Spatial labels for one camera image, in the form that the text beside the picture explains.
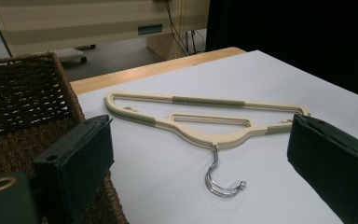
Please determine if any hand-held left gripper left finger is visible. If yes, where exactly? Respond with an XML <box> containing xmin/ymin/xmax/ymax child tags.
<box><xmin>32</xmin><ymin>114</ymin><xmax>115</xmax><ymax>224</ymax></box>

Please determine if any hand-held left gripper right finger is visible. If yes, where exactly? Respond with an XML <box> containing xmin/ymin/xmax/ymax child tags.
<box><xmin>286</xmin><ymin>113</ymin><xmax>358</xmax><ymax>224</ymax></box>

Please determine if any brown woven basket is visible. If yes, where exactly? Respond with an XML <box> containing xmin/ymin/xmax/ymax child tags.
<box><xmin>0</xmin><ymin>50</ymin><xmax>131</xmax><ymax>224</ymax></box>

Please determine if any beige plastic clothes hanger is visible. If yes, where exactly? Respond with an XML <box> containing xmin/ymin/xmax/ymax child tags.
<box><xmin>103</xmin><ymin>91</ymin><xmax>311</xmax><ymax>198</ymax></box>
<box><xmin>104</xmin><ymin>99</ymin><xmax>293</xmax><ymax>198</ymax></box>
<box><xmin>105</xmin><ymin>104</ymin><xmax>292</xmax><ymax>199</ymax></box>

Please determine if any grey wheeled dolly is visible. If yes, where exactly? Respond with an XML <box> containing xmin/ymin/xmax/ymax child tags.
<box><xmin>51</xmin><ymin>46</ymin><xmax>89</xmax><ymax>65</ymax></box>

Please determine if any white table sheet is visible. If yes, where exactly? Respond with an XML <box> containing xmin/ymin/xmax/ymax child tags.
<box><xmin>76</xmin><ymin>49</ymin><xmax>358</xmax><ymax>224</ymax></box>

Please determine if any black curtain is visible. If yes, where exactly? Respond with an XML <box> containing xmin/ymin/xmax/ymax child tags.
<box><xmin>204</xmin><ymin>0</ymin><xmax>358</xmax><ymax>103</ymax></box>

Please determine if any beige wooden desk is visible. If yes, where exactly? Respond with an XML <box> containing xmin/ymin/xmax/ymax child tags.
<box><xmin>0</xmin><ymin>0</ymin><xmax>212</xmax><ymax>61</ymax></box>

